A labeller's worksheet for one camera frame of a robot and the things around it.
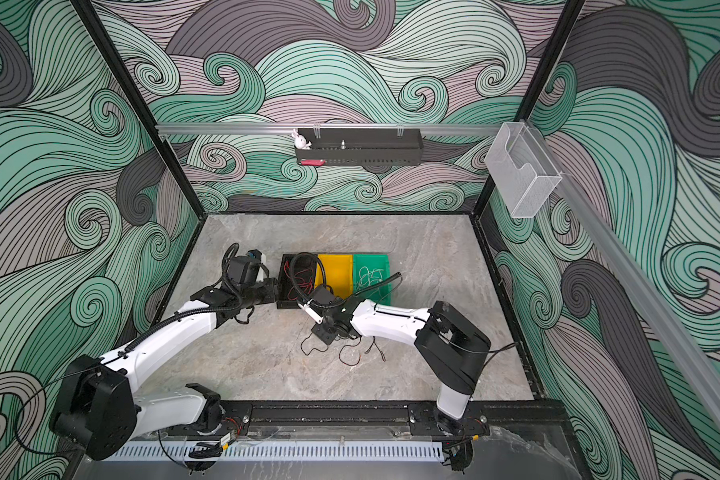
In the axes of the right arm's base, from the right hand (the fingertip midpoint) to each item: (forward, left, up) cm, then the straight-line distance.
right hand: (323, 324), depth 86 cm
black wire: (-5, -15, -4) cm, 16 cm away
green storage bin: (+12, -18, -3) cm, 21 cm away
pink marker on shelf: (+40, +4, +28) cm, 49 cm away
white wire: (+17, -13, 0) cm, 22 cm away
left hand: (+9, +14, +8) cm, 18 cm away
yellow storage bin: (+20, -3, -3) cm, 20 cm away
